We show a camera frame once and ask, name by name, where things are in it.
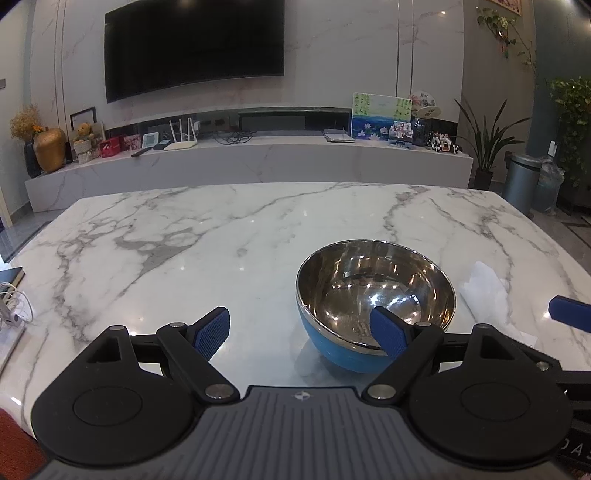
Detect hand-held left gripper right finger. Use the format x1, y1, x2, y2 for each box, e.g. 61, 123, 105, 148
362, 307, 523, 406

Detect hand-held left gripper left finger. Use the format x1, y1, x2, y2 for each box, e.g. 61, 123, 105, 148
85, 307, 241, 407

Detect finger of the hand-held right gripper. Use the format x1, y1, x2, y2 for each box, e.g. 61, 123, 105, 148
548, 295, 591, 334

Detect blue steel bowl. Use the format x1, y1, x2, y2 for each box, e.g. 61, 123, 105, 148
295, 239, 457, 372

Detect white cloth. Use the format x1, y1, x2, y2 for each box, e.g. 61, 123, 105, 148
459, 261, 539, 349

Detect clear plastic bag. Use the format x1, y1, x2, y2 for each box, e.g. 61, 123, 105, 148
538, 159, 565, 213

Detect grey trash bin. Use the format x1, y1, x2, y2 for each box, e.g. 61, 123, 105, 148
503, 152, 546, 215

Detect potted long-leaf plant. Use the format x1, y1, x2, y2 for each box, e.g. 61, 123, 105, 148
455, 98, 532, 190

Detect marble television console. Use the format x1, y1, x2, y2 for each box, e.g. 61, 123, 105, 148
24, 134, 475, 213

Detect white router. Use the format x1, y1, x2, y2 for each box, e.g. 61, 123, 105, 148
165, 118, 199, 151

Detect green pothos plant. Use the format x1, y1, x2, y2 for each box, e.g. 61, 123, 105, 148
547, 76, 591, 185

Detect cow figurines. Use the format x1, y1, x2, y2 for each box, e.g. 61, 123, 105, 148
429, 131, 462, 154

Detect photo card stand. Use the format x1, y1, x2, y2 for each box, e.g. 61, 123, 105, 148
389, 121, 414, 147

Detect blue glass jar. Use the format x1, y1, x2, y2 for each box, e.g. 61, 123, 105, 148
411, 116, 431, 147

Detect lotus pond painting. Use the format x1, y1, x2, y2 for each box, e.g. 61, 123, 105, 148
352, 92, 413, 139

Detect orange red clothing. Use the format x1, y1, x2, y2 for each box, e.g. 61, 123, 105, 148
0, 406, 48, 480

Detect teddy bear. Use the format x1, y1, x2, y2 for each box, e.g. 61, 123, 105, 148
73, 122, 97, 163

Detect round hand fan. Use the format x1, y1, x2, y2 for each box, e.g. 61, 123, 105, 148
409, 90, 441, 120

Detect gold vase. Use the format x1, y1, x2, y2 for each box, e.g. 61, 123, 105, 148
33, 128, 66, 174

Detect dark blue vase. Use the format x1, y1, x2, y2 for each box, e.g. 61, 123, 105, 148
24, 138, 42, 178

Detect dried yellow flowers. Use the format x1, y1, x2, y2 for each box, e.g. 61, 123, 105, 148
10, 105, 44, 141

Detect climbing vine plant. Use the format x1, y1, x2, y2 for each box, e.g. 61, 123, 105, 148
475, 4, 539, 75

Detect black cables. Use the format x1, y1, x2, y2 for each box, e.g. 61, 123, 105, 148
217, 130, 257, 145

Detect white cables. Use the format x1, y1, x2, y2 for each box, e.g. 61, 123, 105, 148
0, 282, 34, 329

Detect black picture frame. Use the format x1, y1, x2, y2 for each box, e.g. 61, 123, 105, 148
70, 107, 97, 162

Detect black wall television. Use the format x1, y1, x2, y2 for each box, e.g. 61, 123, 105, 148
104, 0, 286, 103

